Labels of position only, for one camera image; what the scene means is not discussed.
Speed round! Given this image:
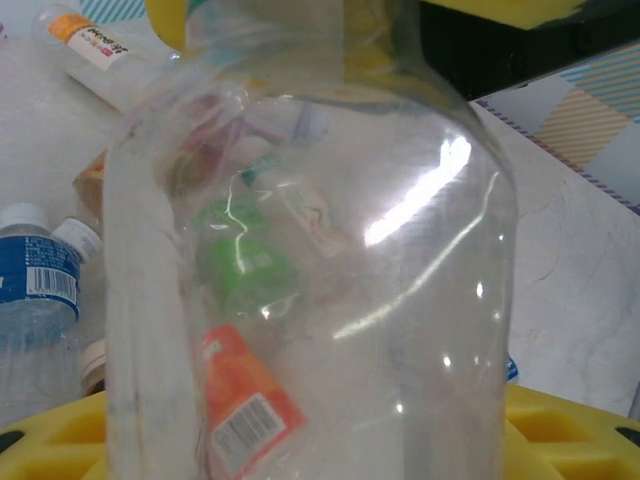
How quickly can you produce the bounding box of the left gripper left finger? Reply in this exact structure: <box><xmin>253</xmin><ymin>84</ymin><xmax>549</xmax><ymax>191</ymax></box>
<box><xmin>0</xmin><ymin>388</ymin><xmax>109</xmax><ymax>480</ymax></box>

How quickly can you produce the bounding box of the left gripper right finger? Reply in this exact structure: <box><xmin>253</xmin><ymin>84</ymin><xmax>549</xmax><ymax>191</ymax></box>
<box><xmin>503</xmin><ymin>382</ymin><xmax>640</xmax><ymax>480</ymax></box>

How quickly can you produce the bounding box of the orange label plastic bottle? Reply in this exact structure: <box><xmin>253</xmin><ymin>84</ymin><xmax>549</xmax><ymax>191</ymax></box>
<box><xmin>198</xmin><ymin>324</ymin><xmax>309</xmax><ymax>469</ymax></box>

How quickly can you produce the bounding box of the large clear plastic bottle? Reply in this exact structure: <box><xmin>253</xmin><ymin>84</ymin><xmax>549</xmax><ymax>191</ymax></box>
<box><xmin>102</xmin><ymin>0</ymin><xmax>519</xmax><ymax>480</ymax></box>

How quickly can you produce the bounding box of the small white bottle orange cap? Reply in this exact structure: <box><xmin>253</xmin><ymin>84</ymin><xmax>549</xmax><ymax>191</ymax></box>
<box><xmin>32</xmin><ymin>3</ymin><xmax>167</xmax><ymax>114</ymax></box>

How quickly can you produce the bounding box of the blue label water bottle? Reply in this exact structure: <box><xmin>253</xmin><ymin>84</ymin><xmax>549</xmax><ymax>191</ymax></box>
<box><xmin>0</xmin><ymin>202</ymin><xmax>84</xmax><ymax>416</ymax></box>

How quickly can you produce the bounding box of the gold tea bottle red label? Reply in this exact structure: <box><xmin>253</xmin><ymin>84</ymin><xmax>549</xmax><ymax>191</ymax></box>
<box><xmin>49</xmin><ymin>152</ymin><xmax>109</xmax><ymax>264</ymax></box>

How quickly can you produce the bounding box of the green label plastic bottle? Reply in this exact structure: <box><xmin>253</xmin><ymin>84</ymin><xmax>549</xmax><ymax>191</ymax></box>
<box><xmin>194</xmin><ymin>199</ymin><xmax>302</xmax><ymax>321</ymax></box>

